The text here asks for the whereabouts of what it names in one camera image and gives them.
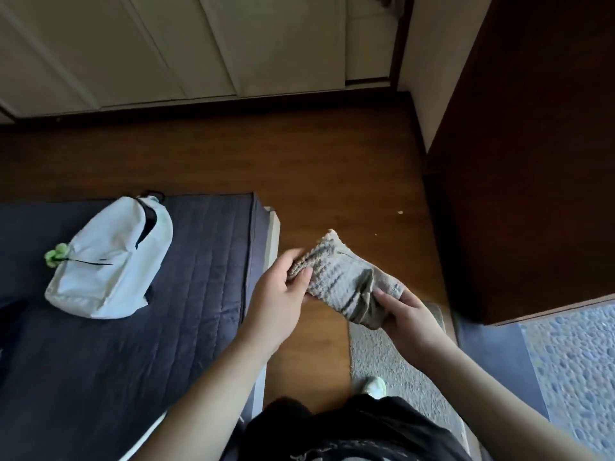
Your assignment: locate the person's right hand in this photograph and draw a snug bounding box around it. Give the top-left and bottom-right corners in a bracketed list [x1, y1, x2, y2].
[373, 287, 455, 366]

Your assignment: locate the person's left hand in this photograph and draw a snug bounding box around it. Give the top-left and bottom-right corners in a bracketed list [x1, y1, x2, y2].
[242, 248, 313, 363]

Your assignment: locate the grey cleaning cloth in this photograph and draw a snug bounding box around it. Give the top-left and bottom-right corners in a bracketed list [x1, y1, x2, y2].
[286, 229, 407, 331]

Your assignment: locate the person's left forearm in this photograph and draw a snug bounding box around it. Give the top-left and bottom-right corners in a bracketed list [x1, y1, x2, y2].
[129, 338, 270, 461]

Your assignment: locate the person's right forearm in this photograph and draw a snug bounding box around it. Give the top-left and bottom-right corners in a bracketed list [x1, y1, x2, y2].
[422, 340, 596, 461]

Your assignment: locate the grey fluffy floor mat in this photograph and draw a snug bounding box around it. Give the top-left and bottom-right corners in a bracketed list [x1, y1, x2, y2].
[348, 302, 471, 455]

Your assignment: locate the green white sneaker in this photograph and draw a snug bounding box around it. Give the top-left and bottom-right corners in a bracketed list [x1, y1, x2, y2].
[360, 376, 388, 400]

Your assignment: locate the black shirt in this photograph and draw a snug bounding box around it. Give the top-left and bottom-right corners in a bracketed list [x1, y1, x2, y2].
[238, 394, 474, 461]

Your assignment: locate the bed with blue quilt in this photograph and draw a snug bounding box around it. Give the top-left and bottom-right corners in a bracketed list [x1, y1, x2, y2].
[0, 191, 265, 461]

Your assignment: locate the white backpack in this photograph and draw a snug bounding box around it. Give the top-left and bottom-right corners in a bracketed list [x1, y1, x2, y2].
[44, 189, 174, 320]

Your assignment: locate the panelled brown door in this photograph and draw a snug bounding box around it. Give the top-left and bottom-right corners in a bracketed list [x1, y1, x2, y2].
[424, 0, 615, 327]

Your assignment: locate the white louvred wardrobe door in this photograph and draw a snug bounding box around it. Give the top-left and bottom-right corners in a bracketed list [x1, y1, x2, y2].
[0, 0, 102, 120]
[197, 0, 348, 98]
[9, 0, 239, 112]

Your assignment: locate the white wooden sliding door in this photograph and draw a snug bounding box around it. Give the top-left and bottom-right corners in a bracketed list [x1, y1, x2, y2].
[345, 0, 393, 86]

